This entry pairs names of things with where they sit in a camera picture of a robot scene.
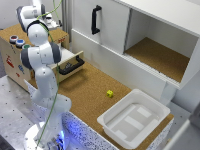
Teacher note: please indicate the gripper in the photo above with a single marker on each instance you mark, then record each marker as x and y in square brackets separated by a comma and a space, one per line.
[51, 20]

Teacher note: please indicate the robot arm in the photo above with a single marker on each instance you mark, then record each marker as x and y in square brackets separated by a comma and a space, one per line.
[45, 83]

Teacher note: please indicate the wooden drawer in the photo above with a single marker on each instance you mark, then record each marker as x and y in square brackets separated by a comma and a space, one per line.
[71, 55]

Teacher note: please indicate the wooden drawer box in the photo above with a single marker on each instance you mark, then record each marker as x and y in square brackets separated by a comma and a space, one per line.
[11, 66]

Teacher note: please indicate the green button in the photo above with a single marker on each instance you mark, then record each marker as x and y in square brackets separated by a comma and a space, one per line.
[25, 46]

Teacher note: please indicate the blue button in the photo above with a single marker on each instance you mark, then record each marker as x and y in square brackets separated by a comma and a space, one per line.
[20, 42]

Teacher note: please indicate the red button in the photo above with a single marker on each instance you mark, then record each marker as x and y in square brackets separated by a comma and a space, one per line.
[13, 39]

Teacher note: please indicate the white sliding door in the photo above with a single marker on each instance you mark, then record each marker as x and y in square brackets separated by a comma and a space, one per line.
[111, 26]

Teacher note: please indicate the yellow block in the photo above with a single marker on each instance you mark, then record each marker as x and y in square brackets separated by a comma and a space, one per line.
[110, 93]

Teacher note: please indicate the white cabinet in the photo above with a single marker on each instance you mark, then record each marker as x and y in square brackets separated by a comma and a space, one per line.
[140, 71]

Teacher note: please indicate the white plastic box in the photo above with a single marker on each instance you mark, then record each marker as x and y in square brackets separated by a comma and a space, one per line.
[133, 120]

